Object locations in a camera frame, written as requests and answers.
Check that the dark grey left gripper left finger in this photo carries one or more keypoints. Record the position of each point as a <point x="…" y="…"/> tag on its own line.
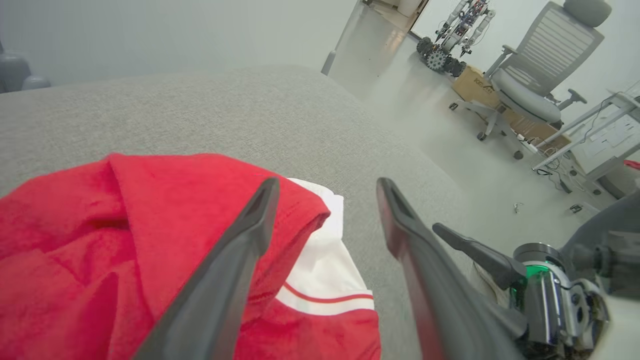
<point x="215" y="310"/>

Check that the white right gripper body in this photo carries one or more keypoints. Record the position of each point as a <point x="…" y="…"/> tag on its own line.
<point x="555" y="310"/>

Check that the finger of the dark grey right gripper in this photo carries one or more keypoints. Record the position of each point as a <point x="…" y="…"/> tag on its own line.
<point x="490" y="262"/>

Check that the brown cardboard box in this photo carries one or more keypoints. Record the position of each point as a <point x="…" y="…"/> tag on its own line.
<point x="472" y="85"/>

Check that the red white basketball jersey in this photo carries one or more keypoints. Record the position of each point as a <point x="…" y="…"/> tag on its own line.
<point x="75" y="250"/>

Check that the wheeled robot with white arms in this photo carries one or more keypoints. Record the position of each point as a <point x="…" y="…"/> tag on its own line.
<point x="440" y="55"/>

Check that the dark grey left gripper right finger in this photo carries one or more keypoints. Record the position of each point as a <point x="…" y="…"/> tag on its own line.
<point x="440" y="310"/>

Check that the grey office chair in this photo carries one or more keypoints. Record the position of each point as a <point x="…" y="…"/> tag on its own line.
<point x="530" y="100"/>

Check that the grey rounded object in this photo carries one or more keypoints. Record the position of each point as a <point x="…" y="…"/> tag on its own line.
<point x="15" y="72"/>

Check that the white desk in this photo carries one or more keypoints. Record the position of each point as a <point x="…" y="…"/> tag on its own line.
<point x="605" y="145"/>

